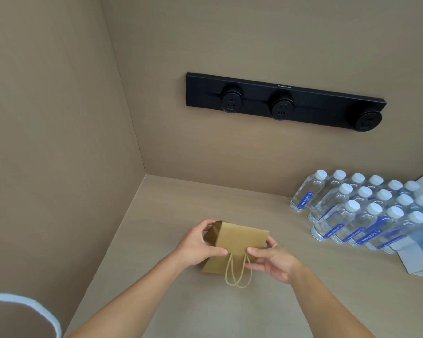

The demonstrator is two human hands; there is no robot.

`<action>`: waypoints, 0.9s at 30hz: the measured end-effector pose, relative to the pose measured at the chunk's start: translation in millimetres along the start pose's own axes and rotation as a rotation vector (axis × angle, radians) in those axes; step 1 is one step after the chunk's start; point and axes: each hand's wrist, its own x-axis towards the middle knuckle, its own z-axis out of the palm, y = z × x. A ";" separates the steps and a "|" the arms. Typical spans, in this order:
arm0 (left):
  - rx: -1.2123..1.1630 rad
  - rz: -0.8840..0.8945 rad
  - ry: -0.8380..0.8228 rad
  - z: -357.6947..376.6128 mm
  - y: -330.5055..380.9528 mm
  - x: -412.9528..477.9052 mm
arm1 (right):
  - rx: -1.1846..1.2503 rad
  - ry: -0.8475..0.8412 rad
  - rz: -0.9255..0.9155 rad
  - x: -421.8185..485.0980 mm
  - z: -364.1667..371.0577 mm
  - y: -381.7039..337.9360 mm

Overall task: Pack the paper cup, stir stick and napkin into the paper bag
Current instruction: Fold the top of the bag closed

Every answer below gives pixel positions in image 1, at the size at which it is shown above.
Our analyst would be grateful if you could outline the group of clear water bottles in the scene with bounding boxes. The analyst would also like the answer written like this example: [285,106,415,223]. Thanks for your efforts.
[290,169,423,255]

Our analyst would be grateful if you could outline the white rimmed round container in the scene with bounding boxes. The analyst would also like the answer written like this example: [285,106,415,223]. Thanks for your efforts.
[0,293,63,338]

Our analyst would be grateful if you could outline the person's left hand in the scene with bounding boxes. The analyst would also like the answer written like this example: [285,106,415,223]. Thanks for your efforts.
[175,219,229,268]

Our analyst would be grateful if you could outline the blue and white box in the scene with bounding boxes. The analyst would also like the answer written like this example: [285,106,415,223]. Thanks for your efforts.
[396,165,423,279]

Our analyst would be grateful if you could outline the person's left forearm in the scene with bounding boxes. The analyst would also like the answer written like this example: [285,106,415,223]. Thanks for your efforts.
[66,250,192,338]

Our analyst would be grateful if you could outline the black wall power track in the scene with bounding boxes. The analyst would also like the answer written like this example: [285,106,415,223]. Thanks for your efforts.
[185,72,387,132]

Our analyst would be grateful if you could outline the black round socket adapter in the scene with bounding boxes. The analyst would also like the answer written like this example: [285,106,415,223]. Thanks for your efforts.
[352,103,383,133]
[219,84,244,113]
[269,92,294,121]

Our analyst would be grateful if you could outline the person's right hand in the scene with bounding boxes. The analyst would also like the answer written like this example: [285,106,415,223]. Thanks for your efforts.
[245,237,302,284]

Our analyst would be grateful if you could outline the person's right forearm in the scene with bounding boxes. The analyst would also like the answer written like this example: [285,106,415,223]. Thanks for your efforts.
[291,263,369,338]

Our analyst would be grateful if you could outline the brown kraft paper bag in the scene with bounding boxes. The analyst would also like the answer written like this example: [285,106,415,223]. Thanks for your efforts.
[200,221,270,288]

